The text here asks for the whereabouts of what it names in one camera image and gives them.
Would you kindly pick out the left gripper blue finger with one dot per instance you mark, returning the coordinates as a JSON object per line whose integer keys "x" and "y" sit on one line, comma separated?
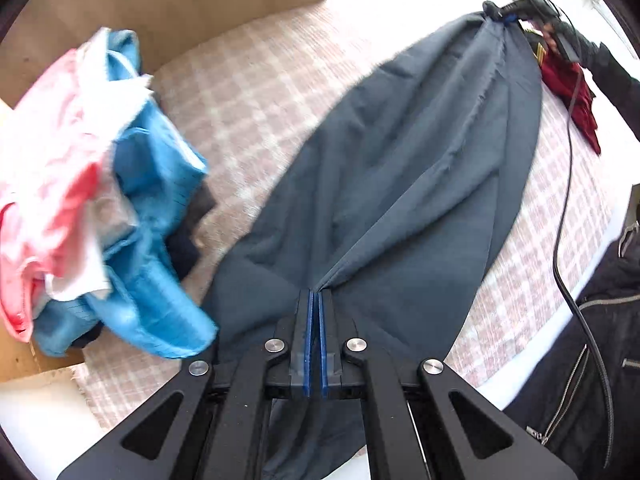
{"x": 331, "y": 370}
{"x": 301, "y": 346}

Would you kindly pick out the dark grey trousers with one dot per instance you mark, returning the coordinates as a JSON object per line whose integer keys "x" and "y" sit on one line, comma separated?
{"x": 399, "y": 202}

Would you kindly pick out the person's right forearm dark sleeve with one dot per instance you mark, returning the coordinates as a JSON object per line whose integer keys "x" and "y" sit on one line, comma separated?
{"x": 616, "y": 84}

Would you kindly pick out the dark brown folded clothes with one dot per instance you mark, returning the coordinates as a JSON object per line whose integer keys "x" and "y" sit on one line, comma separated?
{"x": 192, "y": 234}

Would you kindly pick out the person's right hand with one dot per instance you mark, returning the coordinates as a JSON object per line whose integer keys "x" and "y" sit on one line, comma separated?
{"x": 548, "y": 30}

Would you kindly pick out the black garment with yellow stripes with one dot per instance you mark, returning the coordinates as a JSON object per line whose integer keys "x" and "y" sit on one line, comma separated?
{"x": 537, "y": 44}

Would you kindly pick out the dark red garment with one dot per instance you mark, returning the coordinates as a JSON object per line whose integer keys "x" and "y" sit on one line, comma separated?
{"x": 563, "y": 79}

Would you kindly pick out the light blue garment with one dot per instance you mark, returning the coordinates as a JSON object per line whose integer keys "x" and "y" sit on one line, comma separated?
{"x": 152, "y": 197}

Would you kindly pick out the pink plaid table cloth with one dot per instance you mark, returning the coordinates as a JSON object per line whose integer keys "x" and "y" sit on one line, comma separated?
{"x": 248, "y": 99}

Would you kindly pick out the black jacket with zippers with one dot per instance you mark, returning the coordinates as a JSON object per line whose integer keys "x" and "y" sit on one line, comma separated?
{"x": 561, "y": 404}

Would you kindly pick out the white shirt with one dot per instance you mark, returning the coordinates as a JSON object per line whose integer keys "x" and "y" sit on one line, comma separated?
{"x": 107, "y": 216}

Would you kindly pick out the pink shirt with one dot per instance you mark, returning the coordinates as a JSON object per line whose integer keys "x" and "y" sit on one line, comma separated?
{"x": 50, "y": 168}

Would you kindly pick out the large brown wooden board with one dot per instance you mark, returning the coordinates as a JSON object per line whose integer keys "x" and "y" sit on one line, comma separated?
{"x": 34, "y": 33}

